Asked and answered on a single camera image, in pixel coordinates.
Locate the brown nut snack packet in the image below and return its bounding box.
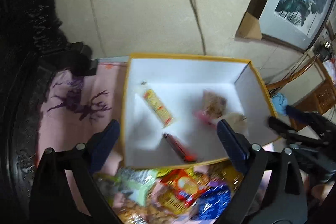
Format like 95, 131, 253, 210
195, 90, 227, 127

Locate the red long snack bar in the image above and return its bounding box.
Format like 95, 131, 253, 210
163, 133, 198, 163

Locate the blue snack bag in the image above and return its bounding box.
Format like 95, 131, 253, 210
193, 183, 231, 221

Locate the yellow long snack bar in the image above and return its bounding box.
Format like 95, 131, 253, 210
135, 81, 179, 134

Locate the wooden chair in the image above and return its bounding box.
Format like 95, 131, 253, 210
267, 57, 335, 122

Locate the blue cloth on chair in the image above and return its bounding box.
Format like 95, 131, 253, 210
271, 93, 288, 115

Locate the pink floral tablecloth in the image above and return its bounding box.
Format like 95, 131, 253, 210
37, 61, 128, 174

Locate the light green snack packet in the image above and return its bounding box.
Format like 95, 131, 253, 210
116, 168, 158, 206

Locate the red round cake packet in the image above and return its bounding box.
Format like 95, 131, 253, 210
160, 169, 207, 207

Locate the clear cracker snack bag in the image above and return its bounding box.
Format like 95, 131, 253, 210
112, 199, 179, 223

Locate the yellow cardboard shoe box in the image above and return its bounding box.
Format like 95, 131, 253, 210
120, 53, 277, 169

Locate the dark carved wooden sofa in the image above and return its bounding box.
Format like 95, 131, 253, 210
1, 0, 97, 223

